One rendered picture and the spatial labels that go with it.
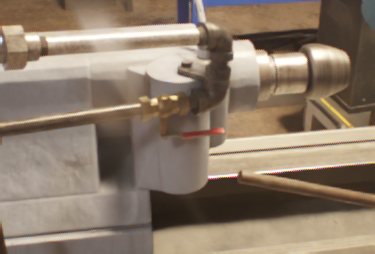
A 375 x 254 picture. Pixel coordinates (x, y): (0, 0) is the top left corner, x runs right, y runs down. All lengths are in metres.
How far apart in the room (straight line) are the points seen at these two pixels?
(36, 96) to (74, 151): 0.09
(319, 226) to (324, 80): 0.39
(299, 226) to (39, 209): 0.56
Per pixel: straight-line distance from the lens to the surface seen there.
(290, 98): 3.17
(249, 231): 1.18
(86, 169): 0.84
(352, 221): 1.25
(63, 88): 0.81
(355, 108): 2.48
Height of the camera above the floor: 1.49
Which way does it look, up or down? 28 degrees down
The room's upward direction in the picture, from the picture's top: straight up
